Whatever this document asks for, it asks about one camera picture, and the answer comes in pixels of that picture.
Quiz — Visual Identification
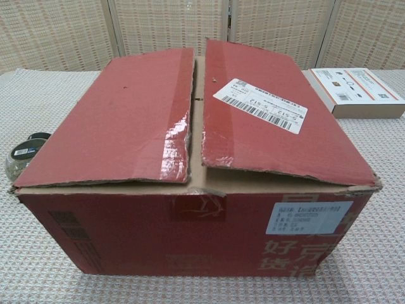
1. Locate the white orange product box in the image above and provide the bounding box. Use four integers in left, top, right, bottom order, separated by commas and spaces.
302, 67, 405, 120

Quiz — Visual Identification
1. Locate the beige woven tablecloth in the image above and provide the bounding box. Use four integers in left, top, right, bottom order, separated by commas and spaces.
0, 67, 405, 304

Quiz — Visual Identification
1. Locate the red cardboard box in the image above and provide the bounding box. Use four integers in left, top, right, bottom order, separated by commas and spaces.
9, 37, 385, 294

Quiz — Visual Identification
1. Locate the glass jar with black lid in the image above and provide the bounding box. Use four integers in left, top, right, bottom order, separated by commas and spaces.
4, 132, 53, 184

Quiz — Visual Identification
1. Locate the woven folding screen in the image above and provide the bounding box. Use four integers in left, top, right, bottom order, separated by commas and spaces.
0, 0, 405, 74

